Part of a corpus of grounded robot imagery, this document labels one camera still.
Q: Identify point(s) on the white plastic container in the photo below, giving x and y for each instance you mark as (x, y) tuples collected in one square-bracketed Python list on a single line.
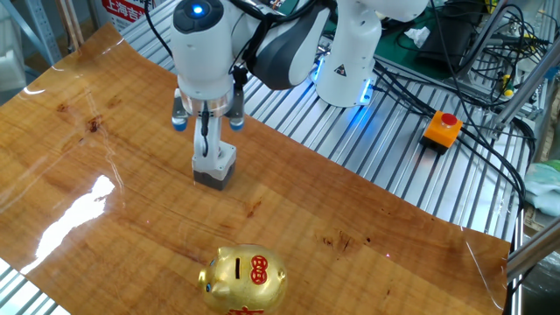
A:
[(11, 70)]

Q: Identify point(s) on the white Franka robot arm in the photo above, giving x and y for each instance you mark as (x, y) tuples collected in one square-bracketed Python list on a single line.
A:
[(205, 65)]

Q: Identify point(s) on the black device case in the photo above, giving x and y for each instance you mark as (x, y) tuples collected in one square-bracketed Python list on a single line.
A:
[(450, 39)]

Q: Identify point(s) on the wood grain vinyl mat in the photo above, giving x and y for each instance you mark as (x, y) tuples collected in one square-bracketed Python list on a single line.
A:
[(131, 175)]

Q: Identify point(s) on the orange emergency stop box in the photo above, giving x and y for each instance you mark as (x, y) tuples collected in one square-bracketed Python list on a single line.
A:
[(439, 131)]

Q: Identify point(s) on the gold piggy bank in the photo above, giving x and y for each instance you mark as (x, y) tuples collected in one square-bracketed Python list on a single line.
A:
[(245, 284)]

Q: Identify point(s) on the blue-grey metal shelf frame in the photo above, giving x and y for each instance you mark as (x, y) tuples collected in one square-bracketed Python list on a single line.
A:
[(41, 26)]

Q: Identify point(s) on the brown wooden rod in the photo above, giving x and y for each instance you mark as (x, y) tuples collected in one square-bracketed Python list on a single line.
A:
[(65, 22), (76, 22)]

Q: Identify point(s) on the red and white sign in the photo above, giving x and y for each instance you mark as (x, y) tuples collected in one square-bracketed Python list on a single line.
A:
[(124, 11)]

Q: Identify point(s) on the yellow green screwdriver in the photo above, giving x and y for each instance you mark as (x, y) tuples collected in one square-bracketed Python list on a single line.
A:
[(507, 87)]

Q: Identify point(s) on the aluminium profile post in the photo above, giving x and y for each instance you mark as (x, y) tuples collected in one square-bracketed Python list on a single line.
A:
[(483, 39), (525, 89), (536, 251)]

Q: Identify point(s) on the teal cloth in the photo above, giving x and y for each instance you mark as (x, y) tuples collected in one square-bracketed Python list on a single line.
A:
[(544, 188)]

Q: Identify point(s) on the grey red push button box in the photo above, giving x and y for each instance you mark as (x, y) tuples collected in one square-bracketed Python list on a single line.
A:
[(225, 166)]

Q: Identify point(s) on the silver wrist module blue end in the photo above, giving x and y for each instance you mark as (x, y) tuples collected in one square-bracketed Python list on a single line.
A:
[(179, 114), (236, 114)]

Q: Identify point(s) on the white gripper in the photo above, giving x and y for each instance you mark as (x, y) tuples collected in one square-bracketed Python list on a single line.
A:
[(213, 140)]

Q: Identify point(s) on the green table mat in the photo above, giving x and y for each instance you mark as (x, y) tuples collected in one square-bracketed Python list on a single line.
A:
[(391, 54)]

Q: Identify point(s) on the clear plastic bag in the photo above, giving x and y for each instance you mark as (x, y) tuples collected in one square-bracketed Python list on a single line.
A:
[(542, 289)]

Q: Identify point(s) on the crumpled white tissue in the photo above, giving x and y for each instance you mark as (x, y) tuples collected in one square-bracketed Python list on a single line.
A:
[(417, 36)]

